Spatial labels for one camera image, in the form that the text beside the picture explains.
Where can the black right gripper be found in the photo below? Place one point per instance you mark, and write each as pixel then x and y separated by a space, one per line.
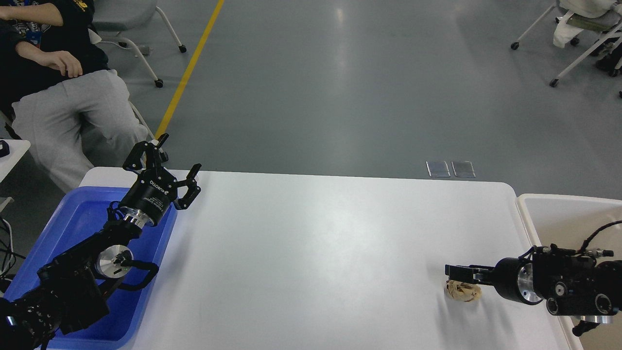
pixel 512 279

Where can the metal floor plate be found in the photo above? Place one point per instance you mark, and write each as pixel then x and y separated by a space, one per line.
pixel 463 169
pixel 438 169

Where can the right metal floor plate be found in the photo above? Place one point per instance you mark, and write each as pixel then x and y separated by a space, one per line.
pixel 463 169

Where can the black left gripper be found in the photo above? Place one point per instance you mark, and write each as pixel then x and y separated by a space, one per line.
pixel 155 189

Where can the brown paper ball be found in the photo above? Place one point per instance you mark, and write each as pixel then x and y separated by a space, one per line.
pixel 461 291

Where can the white rolling chair left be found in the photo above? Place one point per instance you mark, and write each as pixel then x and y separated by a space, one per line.
pixel 114 17

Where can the blue plastic bin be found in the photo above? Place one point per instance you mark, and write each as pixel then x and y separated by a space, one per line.
pixel 81 213

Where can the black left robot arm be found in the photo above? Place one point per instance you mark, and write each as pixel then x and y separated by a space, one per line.
pixel 74 286

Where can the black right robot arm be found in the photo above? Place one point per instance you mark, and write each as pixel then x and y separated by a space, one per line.
pixel 583 283

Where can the white rolling chair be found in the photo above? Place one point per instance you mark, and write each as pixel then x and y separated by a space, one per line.
pixel 596 16
pixel 114 17

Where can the beige plastic bin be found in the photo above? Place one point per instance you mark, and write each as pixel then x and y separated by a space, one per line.
pixel 567 220

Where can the white side table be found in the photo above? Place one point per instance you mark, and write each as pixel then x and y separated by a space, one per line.
pixel 12 152

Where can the white rolling chair right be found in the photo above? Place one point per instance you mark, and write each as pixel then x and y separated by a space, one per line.
pixel 596 16

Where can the left metal floor plate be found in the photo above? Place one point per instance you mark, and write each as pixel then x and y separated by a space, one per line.
pixel 438 169

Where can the seated person in black top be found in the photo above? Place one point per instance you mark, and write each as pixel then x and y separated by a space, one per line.
pixel 53 77

